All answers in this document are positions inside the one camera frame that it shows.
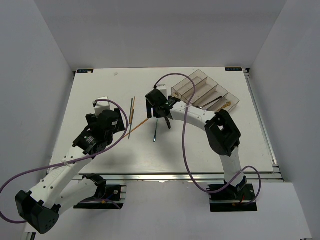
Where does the black knife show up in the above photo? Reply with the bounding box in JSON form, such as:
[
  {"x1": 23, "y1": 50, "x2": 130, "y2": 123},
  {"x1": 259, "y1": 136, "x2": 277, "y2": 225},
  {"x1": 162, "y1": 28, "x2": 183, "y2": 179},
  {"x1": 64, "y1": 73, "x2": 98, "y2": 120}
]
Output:
[{"x1": 164, "y1": 117, "x2": 172, "y2": 130}]

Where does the iridescent fork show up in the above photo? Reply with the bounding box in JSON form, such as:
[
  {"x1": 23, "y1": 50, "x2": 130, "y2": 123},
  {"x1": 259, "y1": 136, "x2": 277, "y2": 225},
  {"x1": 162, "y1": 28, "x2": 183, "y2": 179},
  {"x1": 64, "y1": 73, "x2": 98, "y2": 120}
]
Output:
[{"x1": 153, "y1": 118, "x2": 159, "y2": 143}]

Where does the black spoon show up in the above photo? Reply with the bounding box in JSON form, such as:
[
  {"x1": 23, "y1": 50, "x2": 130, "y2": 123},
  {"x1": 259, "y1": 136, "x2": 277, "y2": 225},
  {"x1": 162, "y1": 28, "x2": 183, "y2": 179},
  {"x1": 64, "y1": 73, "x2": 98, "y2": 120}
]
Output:
[{"x1": 197, "y1": 96, "x2": 223, "y2": 109}]

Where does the ornate gold fork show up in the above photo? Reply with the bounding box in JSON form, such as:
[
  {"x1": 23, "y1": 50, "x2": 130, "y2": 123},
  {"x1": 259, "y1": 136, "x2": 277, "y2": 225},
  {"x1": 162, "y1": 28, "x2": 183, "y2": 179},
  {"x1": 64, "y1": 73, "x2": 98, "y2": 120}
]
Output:
[{"x1": 217, "y1": 101, "x2": 232, "y2": 112}]

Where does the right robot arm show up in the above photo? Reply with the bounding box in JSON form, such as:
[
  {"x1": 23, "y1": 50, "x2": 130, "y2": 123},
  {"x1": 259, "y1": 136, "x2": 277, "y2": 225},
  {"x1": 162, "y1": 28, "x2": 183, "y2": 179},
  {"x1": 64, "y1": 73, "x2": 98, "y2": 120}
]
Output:
[{"x1": 145, "y1": 89, "x2": 247, "y2": 200}]

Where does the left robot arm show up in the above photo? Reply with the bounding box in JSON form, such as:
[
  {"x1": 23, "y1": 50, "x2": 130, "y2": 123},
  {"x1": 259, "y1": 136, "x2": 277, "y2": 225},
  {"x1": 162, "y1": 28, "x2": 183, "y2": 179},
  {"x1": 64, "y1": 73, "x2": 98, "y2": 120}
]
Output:
[{"x1": 15, "y1": 108, "x2": 125, "y2": 235}]

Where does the orange chopstick upright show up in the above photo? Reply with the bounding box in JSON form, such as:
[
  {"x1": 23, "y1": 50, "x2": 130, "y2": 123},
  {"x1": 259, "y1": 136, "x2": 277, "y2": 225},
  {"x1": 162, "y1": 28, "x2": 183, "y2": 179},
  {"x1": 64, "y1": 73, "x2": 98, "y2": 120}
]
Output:
[{"x1": 131, "y1": 96, "x2": 136, "y2": 124}]

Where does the dark blue chopstick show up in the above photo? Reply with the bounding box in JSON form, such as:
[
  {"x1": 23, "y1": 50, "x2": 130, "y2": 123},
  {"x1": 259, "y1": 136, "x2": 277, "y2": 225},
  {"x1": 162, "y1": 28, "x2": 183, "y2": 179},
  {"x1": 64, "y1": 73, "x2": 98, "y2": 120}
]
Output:
[{"x1": 127, "y1": 108, "x2": 135, "y2": 139}]

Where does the clear four-compartment organizer tray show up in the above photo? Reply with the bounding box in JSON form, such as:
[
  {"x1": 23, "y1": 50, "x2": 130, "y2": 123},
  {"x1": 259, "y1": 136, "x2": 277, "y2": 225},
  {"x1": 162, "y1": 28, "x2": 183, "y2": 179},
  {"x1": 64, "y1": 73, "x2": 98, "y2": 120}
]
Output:
[{"x1": 171, "y1": 69, "x2": 240, "y2": 112}]

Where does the left blue label sticker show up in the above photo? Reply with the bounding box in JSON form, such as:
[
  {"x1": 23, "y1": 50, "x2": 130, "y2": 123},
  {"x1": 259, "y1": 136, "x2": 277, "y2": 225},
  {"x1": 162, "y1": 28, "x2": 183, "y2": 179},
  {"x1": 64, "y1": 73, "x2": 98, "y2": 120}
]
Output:
[{"x1": 76, "y1": 69, "x2": 94, "y2": 74}]

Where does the blue label sticker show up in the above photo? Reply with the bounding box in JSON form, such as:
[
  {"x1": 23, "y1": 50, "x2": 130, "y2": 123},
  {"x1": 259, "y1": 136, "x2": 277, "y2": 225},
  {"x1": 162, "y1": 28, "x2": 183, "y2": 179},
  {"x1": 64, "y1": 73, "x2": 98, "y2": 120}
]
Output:
[
  {"x1": 224, "y1": 67, "x2": 243, "y2": 72},
  {"x1": 76, "y1": 69, "x2": 94, "y2": 74}
]

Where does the right blue label sticker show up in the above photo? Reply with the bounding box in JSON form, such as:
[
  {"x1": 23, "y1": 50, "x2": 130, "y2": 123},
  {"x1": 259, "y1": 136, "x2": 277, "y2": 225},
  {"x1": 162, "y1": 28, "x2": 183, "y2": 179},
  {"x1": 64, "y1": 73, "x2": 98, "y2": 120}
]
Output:
[{"x1": 224, "y1": 67, "x2": 243, "y2": 72}]

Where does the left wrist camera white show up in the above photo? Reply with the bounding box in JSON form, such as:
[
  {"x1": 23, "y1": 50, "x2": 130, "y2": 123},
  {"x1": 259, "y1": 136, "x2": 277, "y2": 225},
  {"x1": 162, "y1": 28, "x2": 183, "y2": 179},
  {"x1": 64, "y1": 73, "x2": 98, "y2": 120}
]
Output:
[{"x1": 92, "y1": 96, "x2": 110, "y2": 117}]

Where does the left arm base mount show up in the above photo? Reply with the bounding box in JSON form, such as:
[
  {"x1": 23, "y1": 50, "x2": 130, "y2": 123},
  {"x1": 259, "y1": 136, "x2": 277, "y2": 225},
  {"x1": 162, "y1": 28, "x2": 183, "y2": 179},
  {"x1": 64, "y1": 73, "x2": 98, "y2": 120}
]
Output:
[{"x1": 73, "y1": 173, "x2": 127, "y2": 210}]

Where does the aluminium table rail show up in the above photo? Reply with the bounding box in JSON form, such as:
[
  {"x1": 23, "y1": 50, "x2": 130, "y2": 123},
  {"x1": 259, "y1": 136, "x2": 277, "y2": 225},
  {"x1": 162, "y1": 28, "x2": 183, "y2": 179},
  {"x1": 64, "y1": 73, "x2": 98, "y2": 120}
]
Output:
[{"x1": 72, "y1": 172, "x2": 283, "y2": 182}]

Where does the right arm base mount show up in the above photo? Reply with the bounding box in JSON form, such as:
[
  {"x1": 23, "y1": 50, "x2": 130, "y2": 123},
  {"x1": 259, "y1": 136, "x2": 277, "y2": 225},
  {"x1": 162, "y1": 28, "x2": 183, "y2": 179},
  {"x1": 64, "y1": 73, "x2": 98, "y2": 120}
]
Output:
[{"x1": 209, "y1": 184, "x2": 258, "y2": 213}]

